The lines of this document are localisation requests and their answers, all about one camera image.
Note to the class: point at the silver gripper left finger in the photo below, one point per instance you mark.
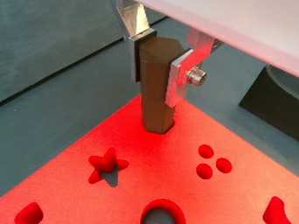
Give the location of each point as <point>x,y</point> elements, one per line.
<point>137,30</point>

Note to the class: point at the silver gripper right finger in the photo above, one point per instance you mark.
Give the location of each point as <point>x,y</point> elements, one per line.
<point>185,67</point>

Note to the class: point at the brown hexagonal peg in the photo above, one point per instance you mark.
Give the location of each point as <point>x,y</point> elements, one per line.
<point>156,54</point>

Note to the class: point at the dark curved cradle block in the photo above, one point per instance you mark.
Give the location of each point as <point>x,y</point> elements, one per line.
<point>272,100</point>

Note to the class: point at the red shape sorter block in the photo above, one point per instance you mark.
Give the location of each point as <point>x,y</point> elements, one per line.
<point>120,167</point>

